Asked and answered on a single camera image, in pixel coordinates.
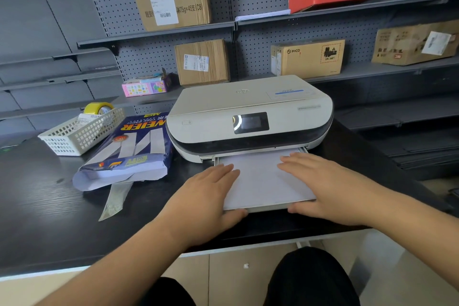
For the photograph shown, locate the white plastic basket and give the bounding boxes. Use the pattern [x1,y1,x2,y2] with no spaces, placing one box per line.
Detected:
[38,107,126,157]

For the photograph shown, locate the worn cardboard box loose label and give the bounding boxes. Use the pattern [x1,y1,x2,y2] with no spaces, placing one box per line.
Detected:
[371,19,459,66]

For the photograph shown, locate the white paper sheets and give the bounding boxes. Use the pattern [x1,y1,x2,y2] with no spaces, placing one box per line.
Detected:
[219,152,317,211]

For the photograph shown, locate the person's right hand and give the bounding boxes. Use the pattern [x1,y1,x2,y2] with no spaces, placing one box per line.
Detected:
[278,153,378,227]

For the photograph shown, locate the torn wrapper strip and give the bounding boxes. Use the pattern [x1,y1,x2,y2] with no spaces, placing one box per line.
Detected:
[98,181,134,222]

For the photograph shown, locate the pink colourful small box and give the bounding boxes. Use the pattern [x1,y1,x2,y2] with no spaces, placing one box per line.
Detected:
[121,68,173,98]

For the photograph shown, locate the square taped cardboard box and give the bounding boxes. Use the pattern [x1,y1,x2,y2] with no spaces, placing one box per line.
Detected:
[174,39,231,88]

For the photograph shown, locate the blue copy paper ream pack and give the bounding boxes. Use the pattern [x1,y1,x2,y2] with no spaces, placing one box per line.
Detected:
[72,112,173,192]

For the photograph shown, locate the person's black trousers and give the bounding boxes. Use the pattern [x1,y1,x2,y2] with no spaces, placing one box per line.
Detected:
[138,246,361,306]

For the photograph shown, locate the white inkjet printer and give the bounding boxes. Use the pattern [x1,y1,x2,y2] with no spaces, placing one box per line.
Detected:
[165,75,334,164]

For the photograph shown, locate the person's left hand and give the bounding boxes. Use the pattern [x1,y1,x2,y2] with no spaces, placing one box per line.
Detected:
[158,164,248,251]

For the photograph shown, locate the flat cardboard box black print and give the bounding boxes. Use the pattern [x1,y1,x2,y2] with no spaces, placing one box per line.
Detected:
[270,39,346,80]

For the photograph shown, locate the white paper label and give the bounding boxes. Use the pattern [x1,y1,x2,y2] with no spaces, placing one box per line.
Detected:
[73,114,97,131]

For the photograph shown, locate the person's right forearm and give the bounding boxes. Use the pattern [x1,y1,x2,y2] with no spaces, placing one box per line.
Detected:
[369,177,459,293]

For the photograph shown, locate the stack of dark shelf boards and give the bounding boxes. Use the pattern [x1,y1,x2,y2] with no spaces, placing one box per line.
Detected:
[359,126,459,181]

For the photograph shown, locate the white cabinet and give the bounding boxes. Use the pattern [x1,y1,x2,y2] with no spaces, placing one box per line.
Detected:
[0,228,406,306]

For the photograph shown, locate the yellow tape roll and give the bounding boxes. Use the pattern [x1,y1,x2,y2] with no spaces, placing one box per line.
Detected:
[83,102,115,117]

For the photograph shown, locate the person's left forearm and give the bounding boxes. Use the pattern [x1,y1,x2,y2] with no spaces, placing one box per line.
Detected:
[35,211,191,306]

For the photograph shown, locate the white printer paper tray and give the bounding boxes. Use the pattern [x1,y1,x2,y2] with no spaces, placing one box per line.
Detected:
[214,147,318,213]

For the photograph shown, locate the grey plain shelving unit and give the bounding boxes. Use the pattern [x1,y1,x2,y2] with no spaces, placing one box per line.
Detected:
[0,0,125,139]

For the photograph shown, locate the thin white paper stack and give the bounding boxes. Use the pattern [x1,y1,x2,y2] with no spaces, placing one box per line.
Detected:
[235,9,291,22]

